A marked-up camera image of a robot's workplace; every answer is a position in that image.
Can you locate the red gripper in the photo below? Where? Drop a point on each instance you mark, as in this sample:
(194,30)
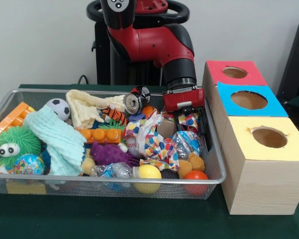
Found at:
(184,99)

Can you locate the polka dot cloth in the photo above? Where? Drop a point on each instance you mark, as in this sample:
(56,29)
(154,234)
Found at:
(152,147)

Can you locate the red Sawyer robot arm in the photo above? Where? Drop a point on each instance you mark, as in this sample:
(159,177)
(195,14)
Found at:
(159,44)

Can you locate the wooden three-hole box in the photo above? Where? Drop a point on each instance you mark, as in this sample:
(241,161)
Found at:
(261,186)

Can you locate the red orange ball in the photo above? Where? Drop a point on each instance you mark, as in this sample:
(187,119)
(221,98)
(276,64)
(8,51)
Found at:
(195,178)

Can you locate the crushed soda can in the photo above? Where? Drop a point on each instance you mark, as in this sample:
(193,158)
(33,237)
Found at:
(135,99)

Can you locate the yellow ball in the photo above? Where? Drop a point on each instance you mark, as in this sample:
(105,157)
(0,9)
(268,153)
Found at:
(148,174)

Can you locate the purple knobbly toy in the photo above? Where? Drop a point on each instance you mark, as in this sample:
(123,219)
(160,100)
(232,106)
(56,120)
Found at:
(109,154)

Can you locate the orange studded building brick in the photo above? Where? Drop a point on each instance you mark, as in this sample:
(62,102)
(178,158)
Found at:
(102,135)

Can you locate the cream waffle cloth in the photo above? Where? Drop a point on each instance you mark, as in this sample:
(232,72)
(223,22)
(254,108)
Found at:
(82,107)

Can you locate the black panel stand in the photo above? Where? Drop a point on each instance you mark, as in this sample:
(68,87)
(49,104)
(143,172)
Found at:
(294,62)

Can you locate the dark green tablecloth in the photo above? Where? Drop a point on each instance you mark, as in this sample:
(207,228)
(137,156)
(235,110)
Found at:
(114,219)

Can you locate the mint green cloth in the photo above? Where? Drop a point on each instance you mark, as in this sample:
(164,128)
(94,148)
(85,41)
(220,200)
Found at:
(59,142)

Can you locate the small soccer ball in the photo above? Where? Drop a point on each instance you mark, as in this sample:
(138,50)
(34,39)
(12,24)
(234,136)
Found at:
(58,108)

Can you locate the globe print ball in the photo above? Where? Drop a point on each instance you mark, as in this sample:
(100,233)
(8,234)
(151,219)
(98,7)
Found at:
(28,164)

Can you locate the green spiky ball with eyes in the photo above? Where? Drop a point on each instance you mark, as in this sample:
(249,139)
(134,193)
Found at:
(15,142)

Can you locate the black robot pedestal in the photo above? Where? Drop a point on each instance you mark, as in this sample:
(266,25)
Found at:
(102,59)

